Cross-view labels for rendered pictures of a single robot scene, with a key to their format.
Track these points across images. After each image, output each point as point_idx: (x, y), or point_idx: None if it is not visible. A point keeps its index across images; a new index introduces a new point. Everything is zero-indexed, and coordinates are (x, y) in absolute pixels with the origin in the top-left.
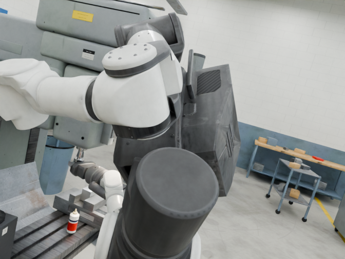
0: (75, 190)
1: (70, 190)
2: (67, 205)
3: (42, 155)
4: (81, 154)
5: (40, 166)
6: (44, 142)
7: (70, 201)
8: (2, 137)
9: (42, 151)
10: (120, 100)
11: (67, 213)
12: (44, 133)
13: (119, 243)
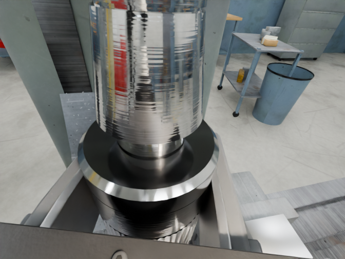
0: (245, 184)
1: (232, 178)
2: (194, 230)
3: (209, 76)
4: (114, 88)
5: (206, 98)
6: (213, 44)
7: (199, 230)
8: (84, 11)
9: (210, 67)
10: None
11: (192, 244)
12: (213, 19)
13: None
